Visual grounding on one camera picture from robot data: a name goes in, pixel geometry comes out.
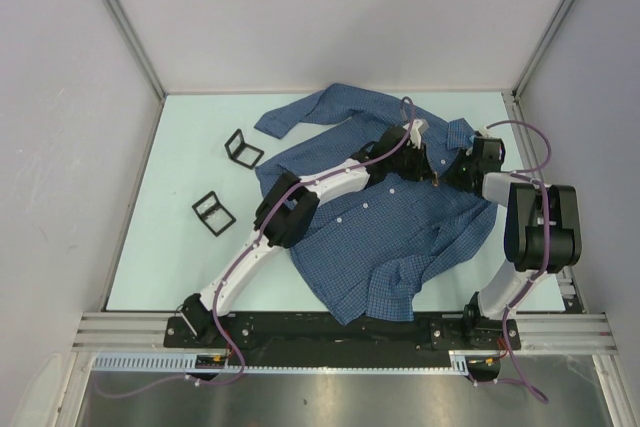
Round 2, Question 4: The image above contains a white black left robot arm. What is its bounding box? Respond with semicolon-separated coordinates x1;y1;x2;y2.
179;119;434;347

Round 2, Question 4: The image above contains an aluminium frame post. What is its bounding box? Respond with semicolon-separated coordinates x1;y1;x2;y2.
101;0;167;102
511;0;578;101

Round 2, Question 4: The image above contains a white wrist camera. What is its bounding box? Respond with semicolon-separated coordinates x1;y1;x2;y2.
403;119;429;148
474;127;496;139

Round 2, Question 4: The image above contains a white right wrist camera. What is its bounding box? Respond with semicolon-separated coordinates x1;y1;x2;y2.
474;127;496;139

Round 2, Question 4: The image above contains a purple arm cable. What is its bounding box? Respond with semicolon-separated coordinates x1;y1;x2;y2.
469;119;555;406
94;95;417;398

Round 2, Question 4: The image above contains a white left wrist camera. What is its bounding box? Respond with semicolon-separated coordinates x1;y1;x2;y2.
403;119;429;148

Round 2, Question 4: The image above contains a black open box upper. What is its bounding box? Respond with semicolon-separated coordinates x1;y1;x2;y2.
224;128;264;170

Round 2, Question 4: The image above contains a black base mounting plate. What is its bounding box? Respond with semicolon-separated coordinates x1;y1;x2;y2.
163;310;522;369

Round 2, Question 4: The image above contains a black open box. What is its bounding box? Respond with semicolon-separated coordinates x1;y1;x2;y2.
191;191;236;237
224;128;264;170

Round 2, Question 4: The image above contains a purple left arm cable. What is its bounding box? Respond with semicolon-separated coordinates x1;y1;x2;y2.
94;95;417;398

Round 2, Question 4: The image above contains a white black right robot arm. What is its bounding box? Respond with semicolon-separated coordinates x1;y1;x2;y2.
431;136;582;350

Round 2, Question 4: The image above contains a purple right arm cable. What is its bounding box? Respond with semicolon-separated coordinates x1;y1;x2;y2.
469;119;555;406

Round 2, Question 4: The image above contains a right aluminium frame post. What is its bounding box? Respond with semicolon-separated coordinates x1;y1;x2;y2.
511;0;578;101

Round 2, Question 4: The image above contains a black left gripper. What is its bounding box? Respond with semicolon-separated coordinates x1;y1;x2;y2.
386;142;435;182

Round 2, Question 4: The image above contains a left aluminium frame post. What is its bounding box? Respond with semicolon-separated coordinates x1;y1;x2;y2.
101;0;167;102

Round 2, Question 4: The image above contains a white slotted cable duct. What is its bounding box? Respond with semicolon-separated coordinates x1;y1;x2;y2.
93;351;502;375

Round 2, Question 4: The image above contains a black open box lower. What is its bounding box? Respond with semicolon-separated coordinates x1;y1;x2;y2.
191;191;236;237

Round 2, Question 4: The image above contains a blue checked shirt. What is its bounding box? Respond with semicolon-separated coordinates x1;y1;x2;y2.
255;84;497;325

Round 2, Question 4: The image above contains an aluminium front rail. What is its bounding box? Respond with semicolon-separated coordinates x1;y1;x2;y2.
72;312;618;355

